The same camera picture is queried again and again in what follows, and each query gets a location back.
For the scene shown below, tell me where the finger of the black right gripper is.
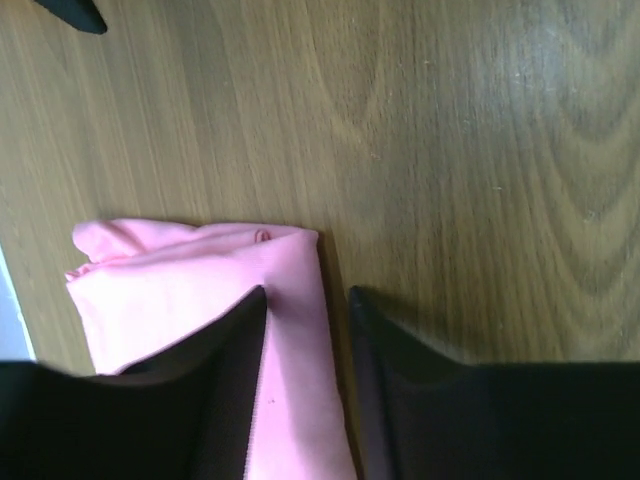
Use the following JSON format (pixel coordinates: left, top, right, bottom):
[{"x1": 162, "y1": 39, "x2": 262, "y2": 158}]
[{"x1": 35, "y1": 0, "x2": 108, "y2": 35}]

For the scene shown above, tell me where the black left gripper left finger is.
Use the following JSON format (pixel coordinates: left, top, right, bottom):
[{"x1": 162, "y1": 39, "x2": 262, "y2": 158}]
[{"x1": 1, "y1": 287, "x2": 267, "y2": 479}]

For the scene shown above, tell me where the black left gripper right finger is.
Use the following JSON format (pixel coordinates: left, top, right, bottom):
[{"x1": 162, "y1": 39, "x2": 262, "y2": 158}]
[{"x1": 349, "y1": 287, "x2": 639, "y2": 479}]

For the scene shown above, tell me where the pink t shirt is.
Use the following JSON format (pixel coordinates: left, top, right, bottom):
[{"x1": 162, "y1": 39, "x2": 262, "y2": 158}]
[{"x1": 66, "y1": 219, "x2": 356, "y2": 479}]

